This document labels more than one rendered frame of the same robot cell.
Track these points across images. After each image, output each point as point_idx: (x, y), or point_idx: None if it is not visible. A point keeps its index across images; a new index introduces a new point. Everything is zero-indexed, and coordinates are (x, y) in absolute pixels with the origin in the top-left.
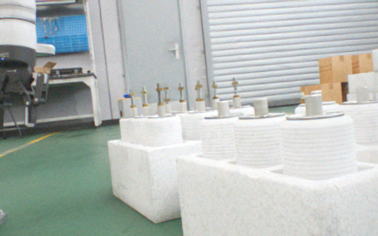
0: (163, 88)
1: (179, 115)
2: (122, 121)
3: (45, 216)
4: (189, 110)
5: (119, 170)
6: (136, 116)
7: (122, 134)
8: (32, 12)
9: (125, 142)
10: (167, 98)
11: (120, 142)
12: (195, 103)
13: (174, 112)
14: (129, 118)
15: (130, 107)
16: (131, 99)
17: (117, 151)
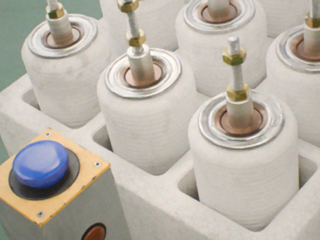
0: (135, 5)
1: (263, 9)
2: (295, 134)
3: None
4: (197, 7)
5: None
6: (270, 96)
7: (291, 177)
8: None
9: (297, 181)
10: (142, 31)
11: None
12: (62, 26)
13: (215, 30)
14: (290, 112)
15: (247, 94)
16: (241, 70)
17: None
